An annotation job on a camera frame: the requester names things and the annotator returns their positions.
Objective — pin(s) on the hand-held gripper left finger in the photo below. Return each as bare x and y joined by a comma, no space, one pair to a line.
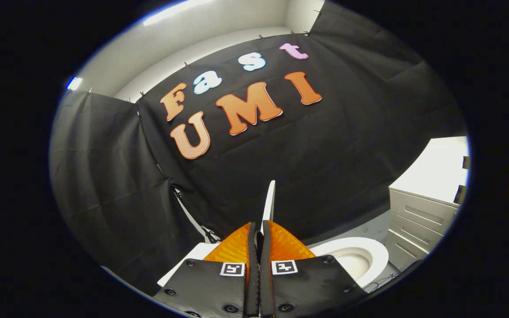
210,287

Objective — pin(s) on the small ceiling light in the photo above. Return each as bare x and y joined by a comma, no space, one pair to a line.
74,83

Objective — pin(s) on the black backdrop cloth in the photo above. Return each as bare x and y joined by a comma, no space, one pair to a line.
325,154

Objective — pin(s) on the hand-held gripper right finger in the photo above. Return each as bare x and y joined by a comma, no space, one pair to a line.
307,287

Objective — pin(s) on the white toilet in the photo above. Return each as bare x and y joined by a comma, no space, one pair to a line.
376,256

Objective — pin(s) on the white drawer cabinet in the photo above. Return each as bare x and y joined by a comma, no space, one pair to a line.
431,176

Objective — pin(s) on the white toilet lid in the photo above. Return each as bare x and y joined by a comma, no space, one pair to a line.
269,203

